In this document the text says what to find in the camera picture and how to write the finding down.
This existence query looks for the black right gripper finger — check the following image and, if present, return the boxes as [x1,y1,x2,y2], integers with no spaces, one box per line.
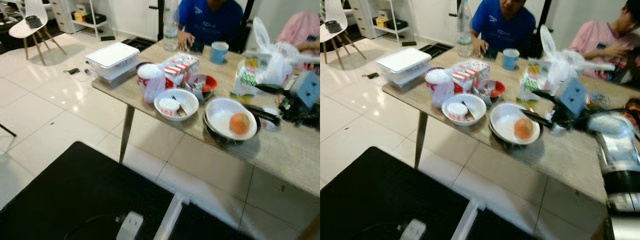
[255,83,287,97]
[531,89,557,105]
[521,109,555,129]
[244,104,282,127]

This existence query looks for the orange fruit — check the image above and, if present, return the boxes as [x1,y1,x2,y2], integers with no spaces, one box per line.
[513,118,534,140]
[229,112,251,136]

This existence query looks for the white round bowl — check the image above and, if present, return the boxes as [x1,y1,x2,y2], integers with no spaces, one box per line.
[153,88,200,122]
[441,93,487,127]
[205,97,259,141]
[490,103,542,146]

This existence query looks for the small white cup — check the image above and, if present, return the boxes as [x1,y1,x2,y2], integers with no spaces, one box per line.
[546,117,565,135]
[260,107,281,132]

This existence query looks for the green juice carton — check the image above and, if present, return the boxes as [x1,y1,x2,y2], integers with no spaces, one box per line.
[516,62,551,108]
[230,54,273,103]

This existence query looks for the white plastic bag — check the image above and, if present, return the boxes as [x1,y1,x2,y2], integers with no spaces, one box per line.
[252,16,321,86]
[539,25,616,93]

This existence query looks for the light wooden table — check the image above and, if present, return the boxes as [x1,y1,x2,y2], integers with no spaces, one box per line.
[382,42,621,203]
[91,37,321,196]

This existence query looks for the small grey cup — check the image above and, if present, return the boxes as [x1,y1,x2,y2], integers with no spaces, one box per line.
[589,91,612,110]

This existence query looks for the steel bowl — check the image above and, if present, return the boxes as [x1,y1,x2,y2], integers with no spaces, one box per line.
[488,103,543,151]
[202,97,262,146]

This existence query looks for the red bowl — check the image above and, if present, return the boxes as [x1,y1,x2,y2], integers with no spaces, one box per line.
[472,80,507,107]
[185,74,219,102]

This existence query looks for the blue mug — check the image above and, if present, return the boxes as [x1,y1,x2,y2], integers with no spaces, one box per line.
[209,41,230,65]
[501,48,521,71]

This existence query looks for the orange black speaker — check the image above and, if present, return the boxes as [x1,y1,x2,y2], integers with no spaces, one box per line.
[622,97,640,128]

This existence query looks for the person in pink shirt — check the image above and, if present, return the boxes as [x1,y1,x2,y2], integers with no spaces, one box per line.
[569,0,640,83]
[276,11,321,56]

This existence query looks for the red white food box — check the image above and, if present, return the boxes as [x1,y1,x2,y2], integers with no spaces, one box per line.
[451,59,491,93]
[162,53,201,88]

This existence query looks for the red white small tub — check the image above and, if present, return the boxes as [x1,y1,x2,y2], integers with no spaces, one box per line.
[159,98,181,117]
[446,102,469,122]

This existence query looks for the person in blue shirt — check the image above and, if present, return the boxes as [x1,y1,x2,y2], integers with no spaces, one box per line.
[176,0,245,53]
[470,0,537,58]

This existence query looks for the white chair wooden legs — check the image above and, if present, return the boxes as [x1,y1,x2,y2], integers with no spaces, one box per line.
[320,0,367,70]
[9,0,67,66]

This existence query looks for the clear water bottle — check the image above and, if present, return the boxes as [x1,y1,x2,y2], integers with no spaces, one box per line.
[457,0,473,57]
[163,0,180,52]

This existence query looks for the plastic wrapped paper bucket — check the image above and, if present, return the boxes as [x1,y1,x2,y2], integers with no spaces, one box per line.
[136,62,166,105]
[425,68,456,110]

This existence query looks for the white drawer cabinet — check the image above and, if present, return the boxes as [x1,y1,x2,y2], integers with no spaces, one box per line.
[50,0,76,33]
[350,0,376,38]

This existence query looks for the white lidded food container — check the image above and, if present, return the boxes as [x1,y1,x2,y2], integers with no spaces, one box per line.
[86,42,141,83]
[376,47,432,90]

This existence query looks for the dark carpet mat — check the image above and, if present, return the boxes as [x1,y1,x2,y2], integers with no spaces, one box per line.
[320,146,471,240]
[0,141,175,240]
[167,200,256,240]
[465,207,541,240]

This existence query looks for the white metal rack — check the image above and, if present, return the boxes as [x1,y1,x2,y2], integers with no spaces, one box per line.
[72,0,108,40]
[372,0,411,43]

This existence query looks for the white floor strip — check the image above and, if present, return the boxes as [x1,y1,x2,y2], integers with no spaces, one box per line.
[450,197,487,240]
[154,192,190,240]

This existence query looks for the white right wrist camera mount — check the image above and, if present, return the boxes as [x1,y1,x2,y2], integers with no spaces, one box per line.
[559,76,589,117]
[290,71,321,111]

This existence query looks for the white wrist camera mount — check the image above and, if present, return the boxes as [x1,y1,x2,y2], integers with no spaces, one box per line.
[290,71,321,111]
[116,211,145,240]
[400,218,427,240]
[559,76,589,117]

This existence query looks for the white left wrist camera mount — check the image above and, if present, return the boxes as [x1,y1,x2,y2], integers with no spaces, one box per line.
[400,218,427,240]
[116,211,145,240]

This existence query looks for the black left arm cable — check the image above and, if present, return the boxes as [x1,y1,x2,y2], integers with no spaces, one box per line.
[64,214,125,240]

